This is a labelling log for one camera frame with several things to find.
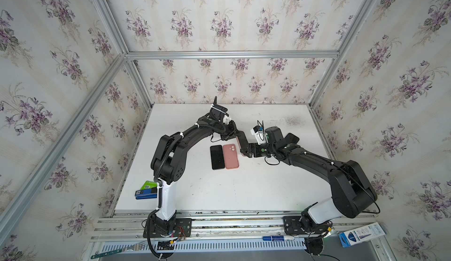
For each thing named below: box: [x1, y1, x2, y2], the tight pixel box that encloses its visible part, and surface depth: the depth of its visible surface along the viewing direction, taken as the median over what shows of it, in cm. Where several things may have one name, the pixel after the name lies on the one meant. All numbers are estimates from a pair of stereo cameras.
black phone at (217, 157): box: [210, 144, 225, 170], surface depth 95 cm
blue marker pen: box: [261, 235, 295, 242], surface depth 71 cm
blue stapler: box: [134, 188, 158, 200], surface depth 81 cm
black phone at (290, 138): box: [284, 132, 300, 145], surface depth 106 cm
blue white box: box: [338, 221, 387, 248], surface depth 73 cm
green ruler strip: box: [90, 248, 124, 260], surface depth 69 cm
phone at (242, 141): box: [236, 135, 249, 150], surface depth 88 cm
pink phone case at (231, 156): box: [223, 143, 240, 170], surface depth 97 cm
